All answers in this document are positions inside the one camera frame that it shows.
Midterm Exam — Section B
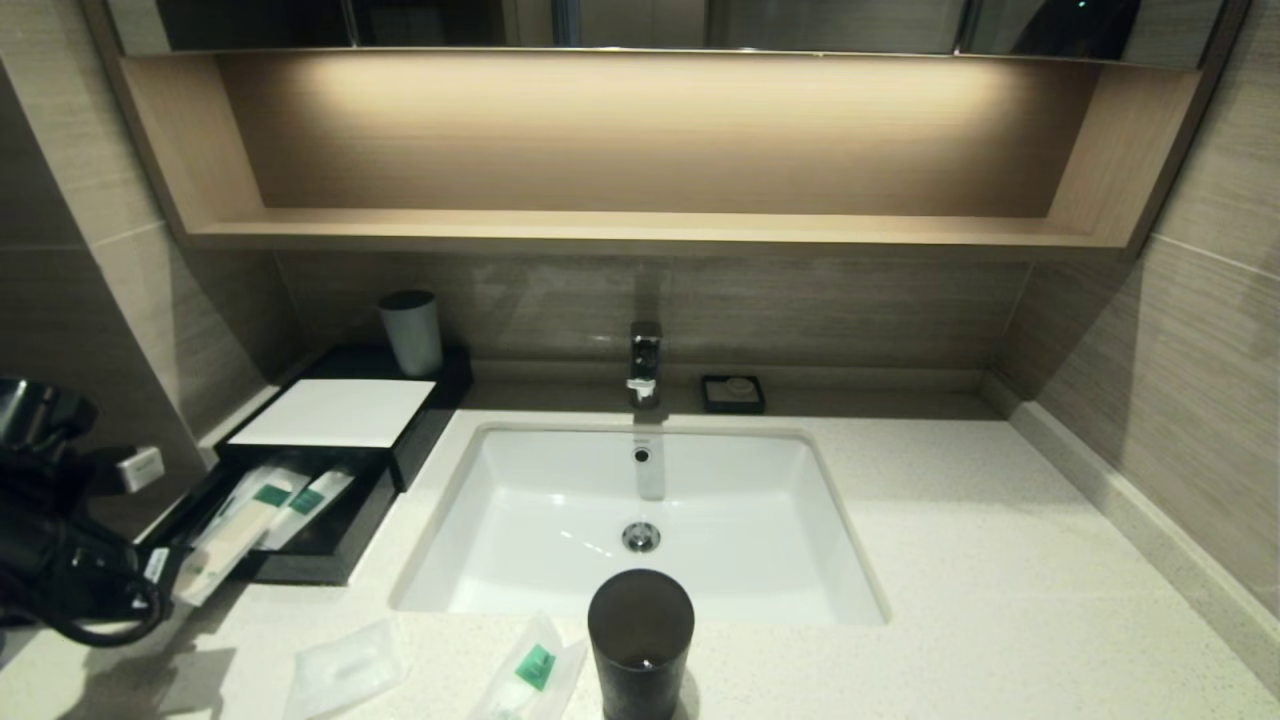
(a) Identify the long comb packet green label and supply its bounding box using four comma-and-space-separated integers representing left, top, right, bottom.
172, 475, 301, 608

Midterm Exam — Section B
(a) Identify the black box drawer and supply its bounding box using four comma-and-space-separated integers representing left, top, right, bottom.
135, 443, 403, 587

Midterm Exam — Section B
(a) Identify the clear square plastic packet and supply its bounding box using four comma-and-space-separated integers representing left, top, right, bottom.
287, 617, 409, 720

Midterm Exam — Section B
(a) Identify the slim white packet green label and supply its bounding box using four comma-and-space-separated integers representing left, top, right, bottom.
262, 468, 357, 553

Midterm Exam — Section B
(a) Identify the pale grey tumbler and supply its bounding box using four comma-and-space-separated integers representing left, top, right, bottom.
378, 289, 444, 378

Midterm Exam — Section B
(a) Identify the black tumbler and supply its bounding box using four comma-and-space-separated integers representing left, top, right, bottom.
587, 569, 697, 720

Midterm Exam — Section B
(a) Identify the chrome basin faucet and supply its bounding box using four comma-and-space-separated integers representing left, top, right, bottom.
627, 320, 664, 409

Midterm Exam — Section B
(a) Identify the black soap dish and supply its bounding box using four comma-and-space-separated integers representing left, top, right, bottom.
700, 373, 767, 415

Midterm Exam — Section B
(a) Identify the white ceramic sink basin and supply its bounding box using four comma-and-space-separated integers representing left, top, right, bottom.
388, 420, 891, 628

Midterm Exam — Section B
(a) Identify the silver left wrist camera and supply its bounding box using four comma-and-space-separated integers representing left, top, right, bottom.
117, 446, 165, 494

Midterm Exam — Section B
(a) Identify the light wooden wall shelf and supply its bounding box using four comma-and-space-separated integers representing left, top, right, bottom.
80, 0, 1251, 263

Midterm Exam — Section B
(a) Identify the mirrored wall cabinet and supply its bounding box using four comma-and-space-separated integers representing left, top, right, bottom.
105, 0, 1231, 69

